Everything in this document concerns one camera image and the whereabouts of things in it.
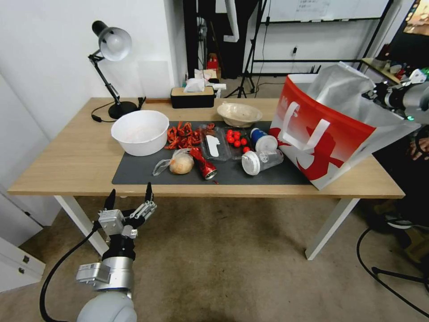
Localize beige disposable bowl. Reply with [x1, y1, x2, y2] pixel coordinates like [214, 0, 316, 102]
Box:
[216, 102, 263, 128]

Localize black tissue box wooden lid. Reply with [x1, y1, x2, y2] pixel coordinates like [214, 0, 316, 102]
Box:
[170, 86, 216, 109]

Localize black floor cable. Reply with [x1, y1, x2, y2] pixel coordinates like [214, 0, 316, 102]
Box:
[356, 227, 429, 318]

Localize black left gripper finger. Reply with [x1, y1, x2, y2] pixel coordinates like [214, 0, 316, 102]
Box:
[130, 182, 158, 224]
[102, 189, 117, 212]

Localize dark grey desk mat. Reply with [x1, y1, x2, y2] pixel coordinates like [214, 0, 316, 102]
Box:
[111, 120, 314, 186]

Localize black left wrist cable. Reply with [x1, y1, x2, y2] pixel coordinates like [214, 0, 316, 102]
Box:
[39, 221, 102, 322]

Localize blue cup white lid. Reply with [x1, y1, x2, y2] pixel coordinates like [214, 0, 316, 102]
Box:
[249, 127, 279, 152]

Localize black desk lamp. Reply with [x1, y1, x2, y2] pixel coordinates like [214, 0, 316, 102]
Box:
[88, 20, 139, 120]

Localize red crayfish shell pile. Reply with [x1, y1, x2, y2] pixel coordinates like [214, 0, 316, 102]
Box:
[164, 121, 204, 150]

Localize whiteboard on black stand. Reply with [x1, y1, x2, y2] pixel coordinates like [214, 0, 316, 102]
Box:
[250, 0, 404, 66]

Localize wall screen with picture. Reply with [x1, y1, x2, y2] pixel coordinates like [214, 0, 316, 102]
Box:
[403, 0, 429, 36]

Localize person's shoe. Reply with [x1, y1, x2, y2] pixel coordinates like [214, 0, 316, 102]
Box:
[384, 214, 413, 230]

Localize red white food delivery bag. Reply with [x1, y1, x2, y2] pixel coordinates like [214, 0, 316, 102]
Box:
[269, 61, 421, 191]

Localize large white plastic bowl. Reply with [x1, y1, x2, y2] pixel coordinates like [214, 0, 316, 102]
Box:
[111, 110, 170, 157]

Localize clear tray of tomatoes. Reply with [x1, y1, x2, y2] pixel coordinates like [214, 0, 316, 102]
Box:
[223, 127, 255, 160]

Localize black tripod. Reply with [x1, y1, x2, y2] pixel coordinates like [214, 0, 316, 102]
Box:
[234, 0, 269, 98]

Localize bread in clear plastic bag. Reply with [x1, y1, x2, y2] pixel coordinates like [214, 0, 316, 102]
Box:
[152, 149, 195, 177]

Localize white cabinet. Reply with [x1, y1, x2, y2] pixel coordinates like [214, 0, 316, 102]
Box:
[0, 73, 62, 293]

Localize wooden table white legs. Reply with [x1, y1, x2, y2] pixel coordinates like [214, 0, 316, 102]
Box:
[7, 97, 407, 261]

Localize crushed red drink can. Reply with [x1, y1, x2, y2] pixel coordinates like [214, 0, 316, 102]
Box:
[189, 147, 218, 181]

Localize cluttered side table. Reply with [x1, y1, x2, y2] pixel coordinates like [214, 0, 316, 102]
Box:
[361, 57, 411, 85]

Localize white tissue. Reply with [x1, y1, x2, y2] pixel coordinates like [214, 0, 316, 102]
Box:
[183, 77, 206, 93]

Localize clear plastic food container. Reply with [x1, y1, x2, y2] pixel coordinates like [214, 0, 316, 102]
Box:
[200, 123, 232, 161]

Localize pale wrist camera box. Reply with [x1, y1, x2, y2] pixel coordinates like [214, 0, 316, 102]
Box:
[97, 209, 126, 237]

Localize black lamp power cable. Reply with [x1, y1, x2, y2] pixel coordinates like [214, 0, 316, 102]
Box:
[91, 101, 118, 123]

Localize clear plastic cup white lid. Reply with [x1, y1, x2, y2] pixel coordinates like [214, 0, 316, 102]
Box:
[241, 148, 285, 176]

